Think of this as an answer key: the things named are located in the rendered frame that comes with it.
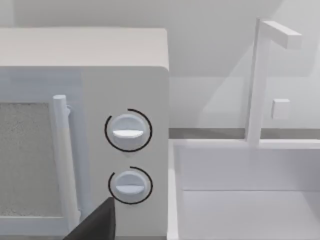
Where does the tall white tap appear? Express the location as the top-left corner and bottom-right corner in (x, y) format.
(246, 16), (303, 146)

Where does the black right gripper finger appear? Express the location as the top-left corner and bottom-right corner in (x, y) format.
(61, 196), (117, 240)

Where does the pale microwave oven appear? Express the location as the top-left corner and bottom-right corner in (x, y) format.
(0, 27), (171, 240)

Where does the large white microwave knob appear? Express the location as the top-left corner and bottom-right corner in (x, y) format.
(109, 114), (146, 147)

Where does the white sink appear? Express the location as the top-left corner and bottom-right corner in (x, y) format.
(166, 138), (320, 240)

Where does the white microwave door handle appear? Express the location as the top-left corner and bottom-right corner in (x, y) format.
(52, 94), (82, 235)

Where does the pale microwave door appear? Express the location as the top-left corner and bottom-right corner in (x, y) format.
(0, 69), (85, 237)

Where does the small white microwave knob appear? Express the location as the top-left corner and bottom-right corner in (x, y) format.
(113, 171), (147, 200)

